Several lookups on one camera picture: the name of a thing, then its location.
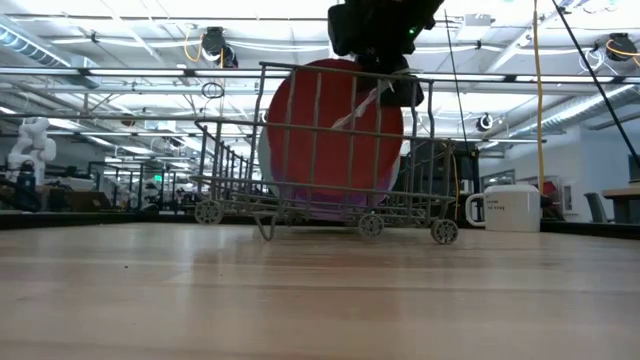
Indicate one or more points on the white robot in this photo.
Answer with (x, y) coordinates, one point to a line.
(32, 145)

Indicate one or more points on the black metal table frame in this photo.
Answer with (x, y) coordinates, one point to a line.
(100, 219)

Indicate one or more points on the purple plate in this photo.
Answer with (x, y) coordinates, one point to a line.
(325, 206)

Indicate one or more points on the grey chair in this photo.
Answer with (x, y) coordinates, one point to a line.
(597, 207)

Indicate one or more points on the blue bottle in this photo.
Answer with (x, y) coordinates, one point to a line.
(26, 187)

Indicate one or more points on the wooden desk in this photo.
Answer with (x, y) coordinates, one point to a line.
(622, 195)

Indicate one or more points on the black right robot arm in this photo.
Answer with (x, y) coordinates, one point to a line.
(430, 10)

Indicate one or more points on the white plastic strip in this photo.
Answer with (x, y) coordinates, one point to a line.
(360, 107)

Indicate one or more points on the white mug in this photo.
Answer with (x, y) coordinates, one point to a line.
(510, 207)

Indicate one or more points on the black tripod stand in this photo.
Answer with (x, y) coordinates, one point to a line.
(595, 82)

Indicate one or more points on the black equipment cabinet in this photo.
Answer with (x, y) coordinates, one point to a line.
(467, 175)

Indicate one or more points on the orange plate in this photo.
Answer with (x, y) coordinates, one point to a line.
(330, 150)

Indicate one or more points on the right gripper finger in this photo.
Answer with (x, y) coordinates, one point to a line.
(405, 90)

